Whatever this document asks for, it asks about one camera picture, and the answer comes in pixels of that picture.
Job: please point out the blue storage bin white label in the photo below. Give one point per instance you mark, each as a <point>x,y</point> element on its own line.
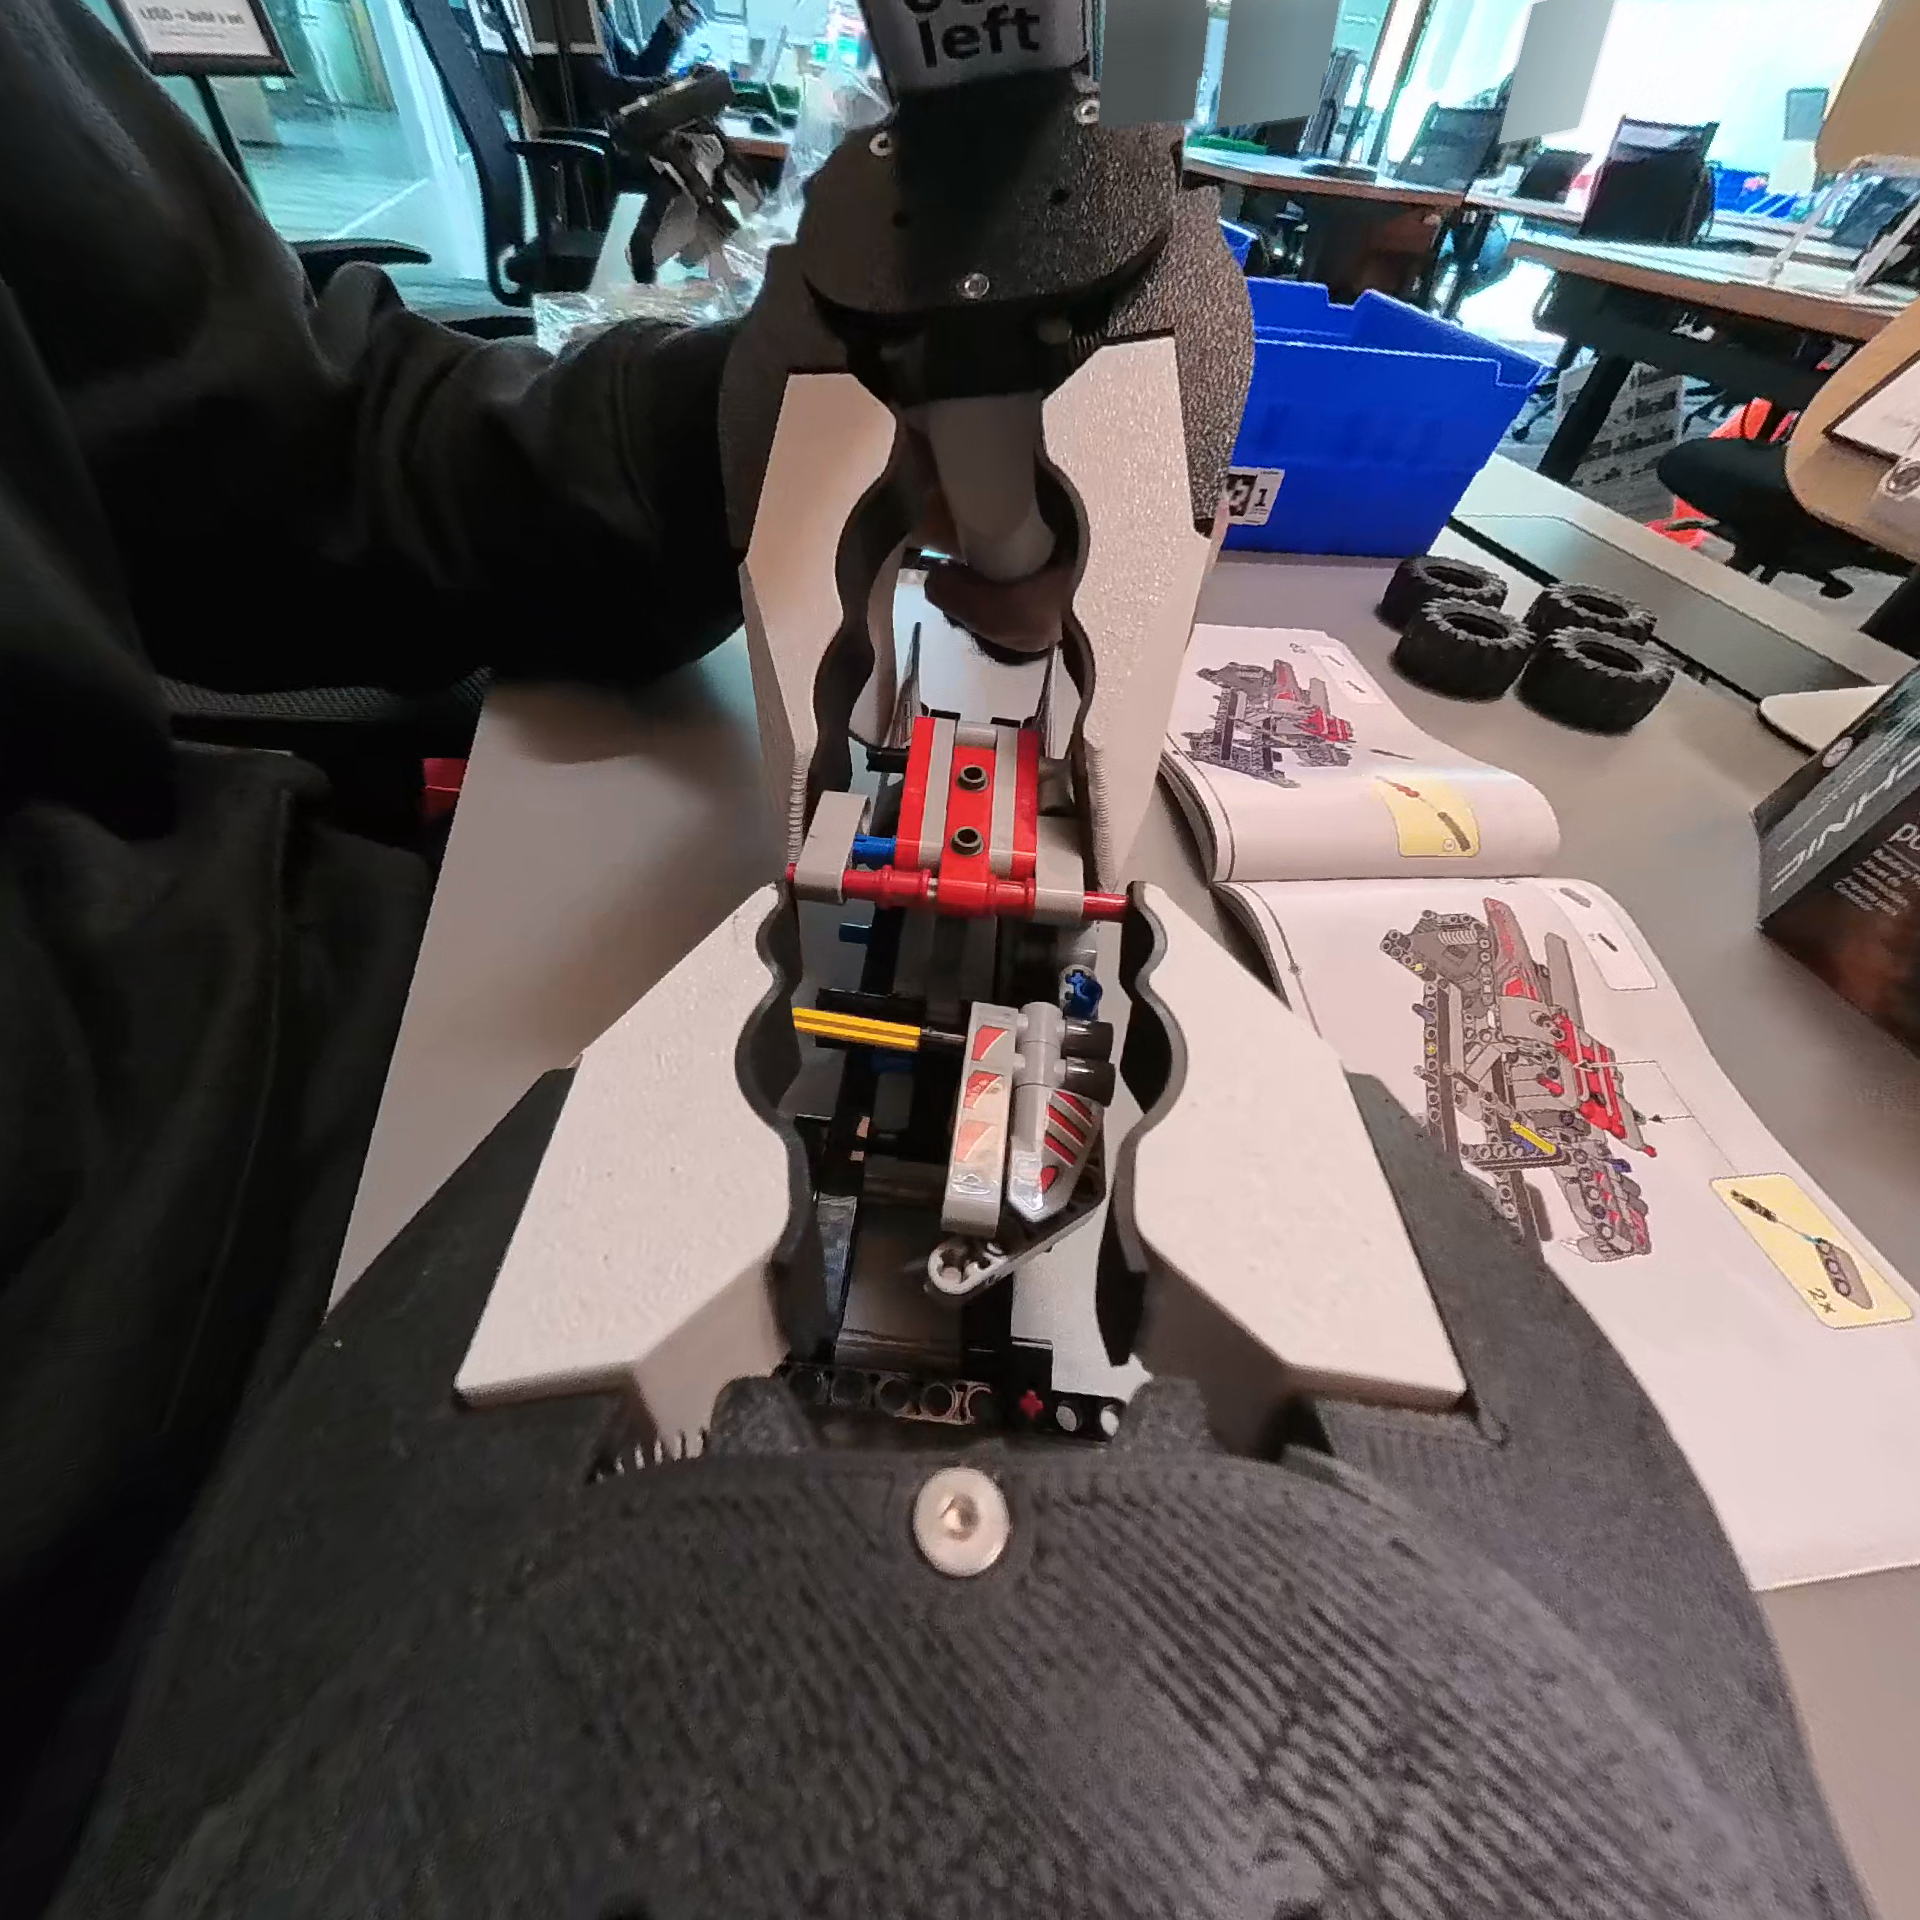
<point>1349,422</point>

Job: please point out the red grey brick truck model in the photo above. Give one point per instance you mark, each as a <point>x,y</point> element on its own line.
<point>968,840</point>

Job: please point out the white stand foot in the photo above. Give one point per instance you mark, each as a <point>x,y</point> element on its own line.
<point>1822,716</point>

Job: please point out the black framed sign stand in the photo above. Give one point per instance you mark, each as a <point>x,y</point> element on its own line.
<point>212,30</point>

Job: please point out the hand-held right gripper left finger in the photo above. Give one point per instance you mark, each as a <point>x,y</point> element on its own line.
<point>629,1200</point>

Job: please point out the person's left forearm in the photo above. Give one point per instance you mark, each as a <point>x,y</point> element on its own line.
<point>452,481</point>

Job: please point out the open building instruction booklet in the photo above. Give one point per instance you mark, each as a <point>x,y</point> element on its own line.
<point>1575,1020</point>

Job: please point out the wooden desk black legs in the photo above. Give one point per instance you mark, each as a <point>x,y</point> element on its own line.
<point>1725,278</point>

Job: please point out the black mesh office chair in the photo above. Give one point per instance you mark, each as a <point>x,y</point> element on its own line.
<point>487,148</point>

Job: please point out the wooden sign board with paper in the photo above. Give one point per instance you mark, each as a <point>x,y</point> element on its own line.
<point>1839,427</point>

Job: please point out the black chair with orange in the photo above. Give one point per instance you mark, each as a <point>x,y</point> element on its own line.
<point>1756,481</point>

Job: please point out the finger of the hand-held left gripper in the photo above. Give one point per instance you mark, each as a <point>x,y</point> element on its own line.
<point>1155,569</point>
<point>787,599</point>

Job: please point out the black toy set box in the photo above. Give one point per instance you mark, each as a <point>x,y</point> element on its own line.
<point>1852,902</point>

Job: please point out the small red item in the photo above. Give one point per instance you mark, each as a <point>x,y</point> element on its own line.
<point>444,787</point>

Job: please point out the grey desk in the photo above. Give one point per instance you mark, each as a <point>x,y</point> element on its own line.
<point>600,902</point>

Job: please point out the black rubber toy tire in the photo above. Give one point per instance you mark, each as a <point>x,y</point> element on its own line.
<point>1598,678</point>
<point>1443,587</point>
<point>1593,608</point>
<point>1469,647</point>

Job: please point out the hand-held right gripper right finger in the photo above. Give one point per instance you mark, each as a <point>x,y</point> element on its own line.
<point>1291,1200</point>

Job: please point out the clear plastic bag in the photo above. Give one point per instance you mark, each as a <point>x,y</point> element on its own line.
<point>645,319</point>

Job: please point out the person's left hand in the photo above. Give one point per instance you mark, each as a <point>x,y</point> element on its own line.
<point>1005,618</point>

